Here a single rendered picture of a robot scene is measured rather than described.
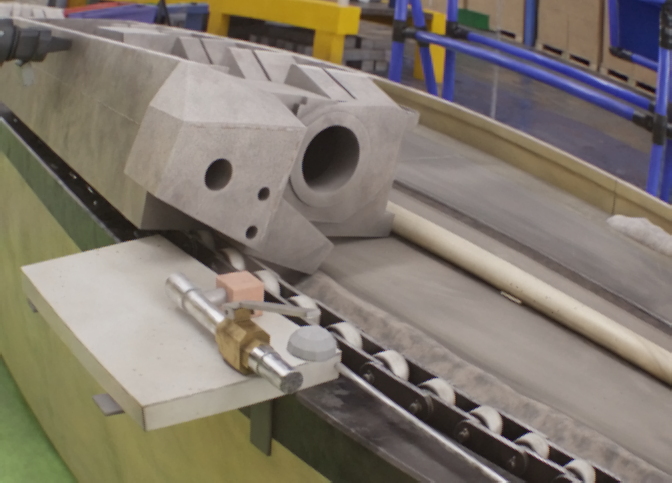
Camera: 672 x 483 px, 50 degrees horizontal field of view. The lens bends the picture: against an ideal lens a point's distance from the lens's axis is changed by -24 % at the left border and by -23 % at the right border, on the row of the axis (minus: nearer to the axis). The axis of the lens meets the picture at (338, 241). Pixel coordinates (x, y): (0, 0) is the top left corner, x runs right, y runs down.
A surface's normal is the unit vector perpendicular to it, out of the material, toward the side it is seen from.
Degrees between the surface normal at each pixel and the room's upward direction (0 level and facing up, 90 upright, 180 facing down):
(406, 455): 0
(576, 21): 90
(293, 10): 90
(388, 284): 0
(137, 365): 0
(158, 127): 71
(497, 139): 90
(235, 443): 90
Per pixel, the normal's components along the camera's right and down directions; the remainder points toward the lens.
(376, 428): 0.11, -0.93
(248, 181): 0.62, 0.35
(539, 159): -0.78, 0.14
